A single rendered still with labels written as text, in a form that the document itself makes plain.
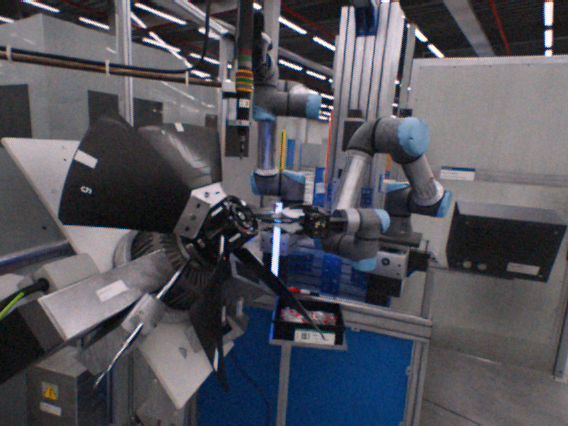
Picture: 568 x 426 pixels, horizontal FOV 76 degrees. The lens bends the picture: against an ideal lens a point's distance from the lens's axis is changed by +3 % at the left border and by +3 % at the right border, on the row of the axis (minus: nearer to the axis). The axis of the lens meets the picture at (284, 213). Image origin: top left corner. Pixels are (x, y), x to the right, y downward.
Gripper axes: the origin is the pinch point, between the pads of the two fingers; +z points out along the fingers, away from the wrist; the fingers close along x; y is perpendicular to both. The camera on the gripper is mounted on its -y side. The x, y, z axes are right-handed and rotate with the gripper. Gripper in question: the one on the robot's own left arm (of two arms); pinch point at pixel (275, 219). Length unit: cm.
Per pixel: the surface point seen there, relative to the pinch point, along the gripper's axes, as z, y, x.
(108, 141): 40, 21, -22
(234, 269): 12.2, 5.5, 12.4
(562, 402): -196, -18, 121
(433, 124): -142, -108, -30
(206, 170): 19.9, 0.1, -13.4
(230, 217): 16.9, 18.4, -6.7
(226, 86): 16.2, 1.8, -34.1
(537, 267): -71, 27, 6
